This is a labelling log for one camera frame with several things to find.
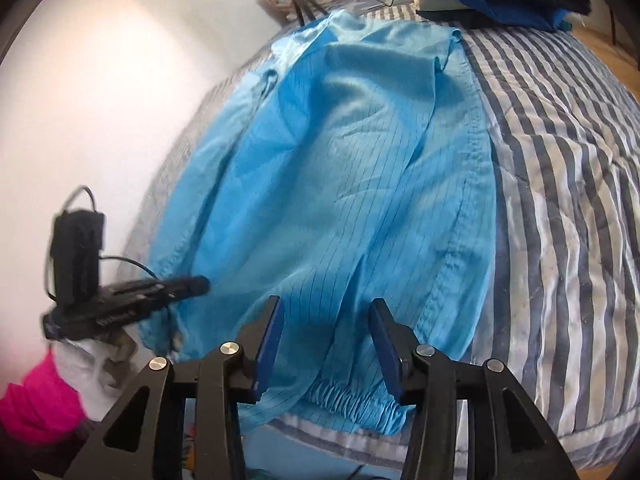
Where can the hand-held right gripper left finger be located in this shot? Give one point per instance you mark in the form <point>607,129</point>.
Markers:
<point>270,345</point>

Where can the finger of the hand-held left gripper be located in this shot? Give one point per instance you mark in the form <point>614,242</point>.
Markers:
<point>190,286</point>

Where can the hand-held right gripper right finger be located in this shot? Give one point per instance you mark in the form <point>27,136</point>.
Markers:
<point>385,355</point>

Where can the blue work coat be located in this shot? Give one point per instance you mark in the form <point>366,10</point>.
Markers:
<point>350,185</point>

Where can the person's left forearm pink sleeve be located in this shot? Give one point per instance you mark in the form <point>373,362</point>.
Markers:
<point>35,405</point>

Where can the person's left hand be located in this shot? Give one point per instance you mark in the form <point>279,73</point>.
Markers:
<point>85,370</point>

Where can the blue white striped quilt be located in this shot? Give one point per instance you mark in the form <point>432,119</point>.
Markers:
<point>550,185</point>

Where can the black tripod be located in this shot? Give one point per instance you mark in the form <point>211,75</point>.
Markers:
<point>300,7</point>

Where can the dark green folded garment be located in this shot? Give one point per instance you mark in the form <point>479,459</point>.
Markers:
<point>440,5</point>

